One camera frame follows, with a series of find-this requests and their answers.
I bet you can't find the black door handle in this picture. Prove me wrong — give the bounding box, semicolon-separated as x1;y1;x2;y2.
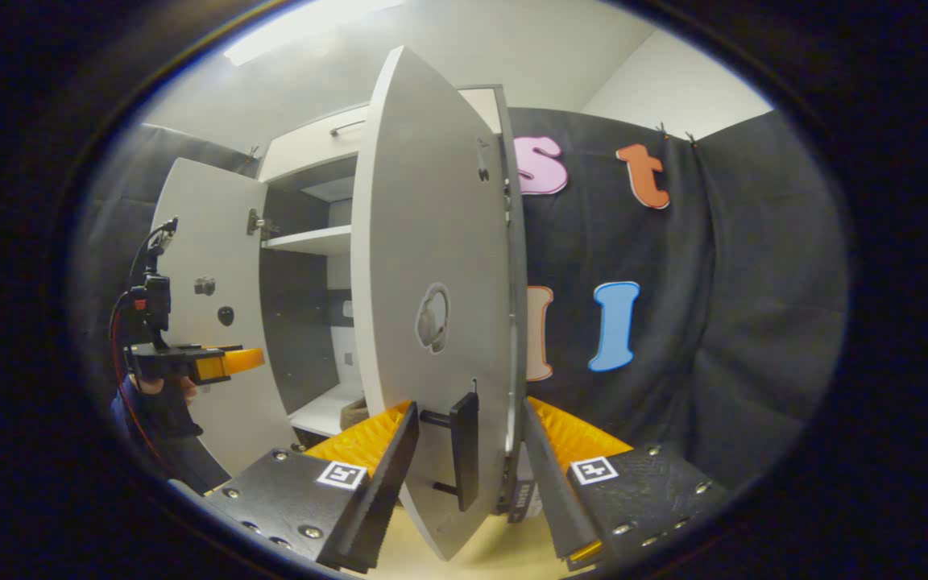
420;392;481;512

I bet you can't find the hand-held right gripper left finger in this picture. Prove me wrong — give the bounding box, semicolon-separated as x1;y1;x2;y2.
202;400;421;574

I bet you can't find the stack of books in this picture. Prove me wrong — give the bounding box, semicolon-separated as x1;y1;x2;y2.
504;463;545;520

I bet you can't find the white shoe cabinet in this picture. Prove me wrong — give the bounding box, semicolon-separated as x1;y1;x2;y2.
259;85;529;516

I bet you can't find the white cabinet door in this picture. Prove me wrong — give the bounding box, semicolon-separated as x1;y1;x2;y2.
150;157;296;476
351;46;525;562

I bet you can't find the brown fuzzy shoe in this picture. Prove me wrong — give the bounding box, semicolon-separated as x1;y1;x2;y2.
341;396;372;432

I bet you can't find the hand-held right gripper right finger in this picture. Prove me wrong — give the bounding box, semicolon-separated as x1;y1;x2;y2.
522;396;735;571

